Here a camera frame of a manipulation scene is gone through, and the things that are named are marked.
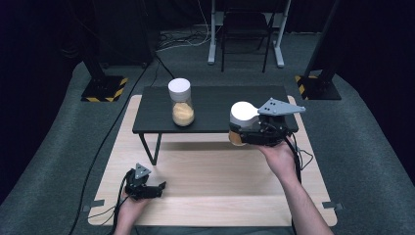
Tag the black stand with striped base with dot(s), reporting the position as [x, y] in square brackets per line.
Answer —
[318, 88]
[104, 88]

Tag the jar of pale yellow granules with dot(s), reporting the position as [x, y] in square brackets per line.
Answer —
[182, 112]

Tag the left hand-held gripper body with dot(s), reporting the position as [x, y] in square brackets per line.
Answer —
[140, 187]

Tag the black chair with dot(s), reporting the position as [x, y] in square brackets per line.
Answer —
[212, 39]
[246, 23]

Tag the black raised shelf with legs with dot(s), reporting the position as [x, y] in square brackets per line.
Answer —
[215, 104]

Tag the person's right hand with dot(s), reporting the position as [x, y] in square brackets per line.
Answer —
[282, 160]

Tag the person's left hand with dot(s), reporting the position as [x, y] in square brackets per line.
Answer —
[129, 210]

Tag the jar of orange-brown granules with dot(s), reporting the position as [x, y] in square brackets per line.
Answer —
[243, 112]

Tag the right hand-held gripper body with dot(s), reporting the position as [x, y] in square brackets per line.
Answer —
[272, 130]

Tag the grey tape strip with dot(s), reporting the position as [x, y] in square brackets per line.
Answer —
[332, 205]
[94, 205]

